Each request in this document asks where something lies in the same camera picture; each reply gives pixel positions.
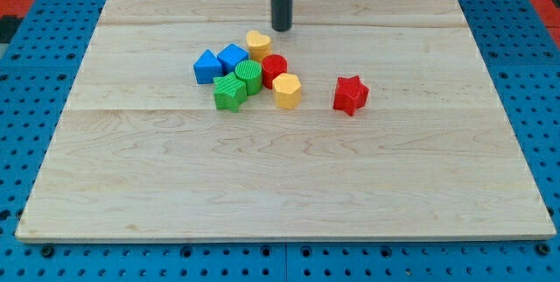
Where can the yellow heart block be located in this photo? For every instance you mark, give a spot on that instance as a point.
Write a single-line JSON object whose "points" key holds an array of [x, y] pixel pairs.
{"points": [[259, 45]]}

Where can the yellow hexagon block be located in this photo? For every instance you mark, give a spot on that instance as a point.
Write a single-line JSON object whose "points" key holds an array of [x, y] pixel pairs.
{"points": [[287, 91]]}

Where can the green star block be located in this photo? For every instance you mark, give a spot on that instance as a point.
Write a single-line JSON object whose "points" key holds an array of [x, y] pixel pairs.
{"points": [[229, 92]]}

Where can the red cylinder block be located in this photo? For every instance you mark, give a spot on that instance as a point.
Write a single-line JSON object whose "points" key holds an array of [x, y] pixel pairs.
{"points": [[272, 66]]}

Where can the green cylinder block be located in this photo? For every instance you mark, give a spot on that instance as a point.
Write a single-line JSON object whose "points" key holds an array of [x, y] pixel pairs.
{"points": [[251, 73]]}

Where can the red star block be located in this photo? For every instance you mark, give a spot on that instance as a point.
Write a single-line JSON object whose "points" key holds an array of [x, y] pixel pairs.
{"points": [[350, 94]]}

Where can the blue cube block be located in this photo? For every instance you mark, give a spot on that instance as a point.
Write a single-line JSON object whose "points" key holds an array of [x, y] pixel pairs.
{"points": [[231, 56]]}

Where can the blue triangle block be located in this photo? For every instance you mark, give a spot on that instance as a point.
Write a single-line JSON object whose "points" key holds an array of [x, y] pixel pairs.
{"points": [[207, 67]]}

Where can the light wooden board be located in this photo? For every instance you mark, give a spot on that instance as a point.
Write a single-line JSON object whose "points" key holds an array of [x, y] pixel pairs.
{"points": [[141, 154]]}

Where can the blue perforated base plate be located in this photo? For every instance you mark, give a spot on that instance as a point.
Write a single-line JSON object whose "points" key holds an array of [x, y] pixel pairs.
{"points": [[38, 71]]}

